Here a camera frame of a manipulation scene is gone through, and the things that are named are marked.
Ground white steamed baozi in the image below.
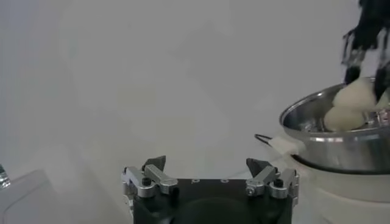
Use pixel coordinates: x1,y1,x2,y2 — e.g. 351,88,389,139
331,77,390,112
323,106,366,132

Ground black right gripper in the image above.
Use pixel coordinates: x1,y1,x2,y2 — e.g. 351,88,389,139
342,0,390,101

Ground cream electric cooker pot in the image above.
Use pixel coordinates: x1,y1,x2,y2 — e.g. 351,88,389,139
269,135,390,224

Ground stainless steel steamer basket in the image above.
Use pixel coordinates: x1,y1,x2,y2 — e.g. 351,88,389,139
278,76,390,175

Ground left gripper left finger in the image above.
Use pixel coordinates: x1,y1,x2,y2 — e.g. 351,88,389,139
121,155,180,198

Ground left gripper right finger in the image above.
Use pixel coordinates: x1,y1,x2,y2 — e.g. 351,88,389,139
245,157,301,199

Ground black cooker power cord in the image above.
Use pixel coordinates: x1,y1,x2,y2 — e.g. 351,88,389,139
254,133,275,147

